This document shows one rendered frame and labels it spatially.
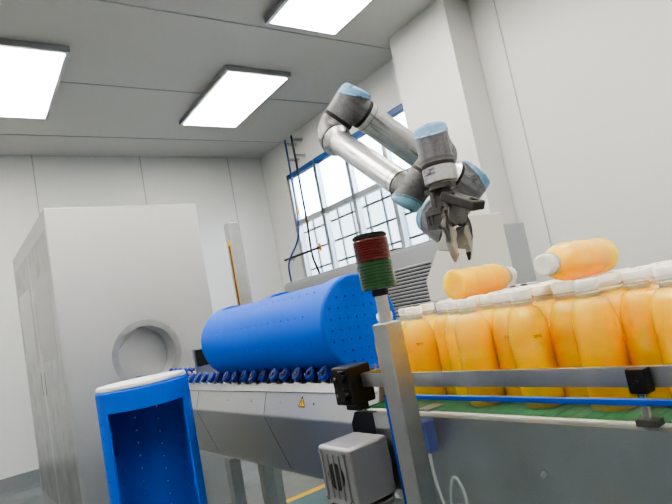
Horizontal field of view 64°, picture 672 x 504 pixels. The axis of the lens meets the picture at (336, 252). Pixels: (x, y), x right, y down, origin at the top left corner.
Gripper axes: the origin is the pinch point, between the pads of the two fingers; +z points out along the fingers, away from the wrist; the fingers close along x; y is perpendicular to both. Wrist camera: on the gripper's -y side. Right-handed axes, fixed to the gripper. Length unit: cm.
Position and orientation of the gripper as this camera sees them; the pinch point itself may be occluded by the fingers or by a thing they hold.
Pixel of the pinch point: (463, 255)
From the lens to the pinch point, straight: 144.7
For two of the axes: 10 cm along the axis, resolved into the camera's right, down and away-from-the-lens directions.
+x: -7.9, 0.9, -6.1
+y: -5.8, 2.0, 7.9
